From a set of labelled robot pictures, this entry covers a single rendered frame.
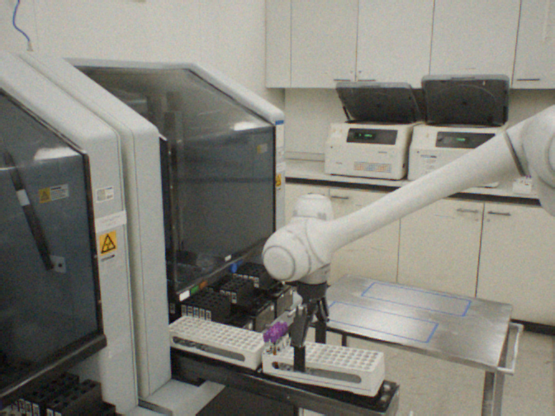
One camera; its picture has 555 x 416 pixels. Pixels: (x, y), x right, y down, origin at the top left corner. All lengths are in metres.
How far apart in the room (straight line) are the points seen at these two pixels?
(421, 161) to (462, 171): 2.38
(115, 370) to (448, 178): 0.88
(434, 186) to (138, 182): 0.68
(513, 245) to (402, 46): 1.49
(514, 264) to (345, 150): 1.29
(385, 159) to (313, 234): 2.53
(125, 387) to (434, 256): 2.59
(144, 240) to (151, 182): 0.14
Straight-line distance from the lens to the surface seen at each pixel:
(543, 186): 0.97
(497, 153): 1.13
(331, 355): 1.37
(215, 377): 1.49
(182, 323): 1.58
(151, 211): 1.35
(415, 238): 3.62
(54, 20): 2.63
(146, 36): 3.06
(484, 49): 3.73
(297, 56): 4.07
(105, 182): 1.22
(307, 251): 1.06
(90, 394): 1.31
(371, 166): 3.60
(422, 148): 3.51
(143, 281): 1.36
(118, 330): 1.34
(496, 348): 1.64
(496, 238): 3.55
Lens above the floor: 1.55
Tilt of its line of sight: 14 degrees down
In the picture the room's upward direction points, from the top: straight up
